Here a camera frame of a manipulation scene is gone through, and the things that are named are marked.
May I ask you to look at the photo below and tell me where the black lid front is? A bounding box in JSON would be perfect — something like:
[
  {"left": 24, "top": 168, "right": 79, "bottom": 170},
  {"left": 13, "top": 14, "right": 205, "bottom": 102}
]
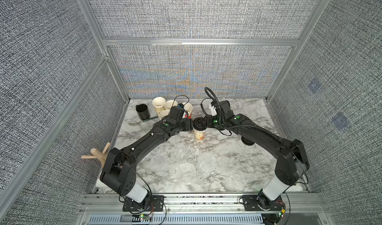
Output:
[
  {"left": 193, "top": 117, "right": 207, "bottom": 131},
  {"left": 241, "top": 136, "right": 255, "bottom": 146}
]

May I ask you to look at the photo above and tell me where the red paper cup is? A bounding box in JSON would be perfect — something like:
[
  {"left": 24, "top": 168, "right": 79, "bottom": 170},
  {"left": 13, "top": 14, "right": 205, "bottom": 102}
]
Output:
[{"left": 183, "top": 103, "right": 193, "bottom": 118}]

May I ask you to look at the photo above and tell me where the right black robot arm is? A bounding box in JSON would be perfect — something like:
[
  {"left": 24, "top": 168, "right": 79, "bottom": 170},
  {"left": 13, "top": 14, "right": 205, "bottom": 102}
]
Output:
[{"left": 204, "top": 100, "right": 310, "bottom": 211}]

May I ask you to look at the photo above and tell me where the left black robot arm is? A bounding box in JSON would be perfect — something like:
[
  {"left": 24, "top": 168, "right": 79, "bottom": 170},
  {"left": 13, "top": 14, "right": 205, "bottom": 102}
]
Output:
[{"left": 100, "top": 107, "right": 193, "bottom": 203}]

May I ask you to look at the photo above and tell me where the black cylindrical cup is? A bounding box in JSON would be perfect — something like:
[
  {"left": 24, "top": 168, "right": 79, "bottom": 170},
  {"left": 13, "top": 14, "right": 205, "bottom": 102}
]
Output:
[{"left": 136, "top": 104, "right": 150, "bottom": 120}]

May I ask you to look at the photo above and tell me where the wooden peg rack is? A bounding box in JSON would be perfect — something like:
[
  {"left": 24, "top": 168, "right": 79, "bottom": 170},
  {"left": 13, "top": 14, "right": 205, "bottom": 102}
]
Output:
[{"left": 81, "top": 142, "right": 111, "bottom": 169}]

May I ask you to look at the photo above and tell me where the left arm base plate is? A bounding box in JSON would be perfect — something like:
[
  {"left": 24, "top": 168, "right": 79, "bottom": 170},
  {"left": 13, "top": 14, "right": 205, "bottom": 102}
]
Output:
[{"left": 122, "top": 195, "right": 165, "bottom": 214}]

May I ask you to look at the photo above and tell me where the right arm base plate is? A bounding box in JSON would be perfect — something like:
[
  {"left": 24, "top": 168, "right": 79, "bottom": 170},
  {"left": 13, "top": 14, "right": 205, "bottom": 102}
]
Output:
[{"left": 239, "top": 194, "right": 286, "bottom": 212}]

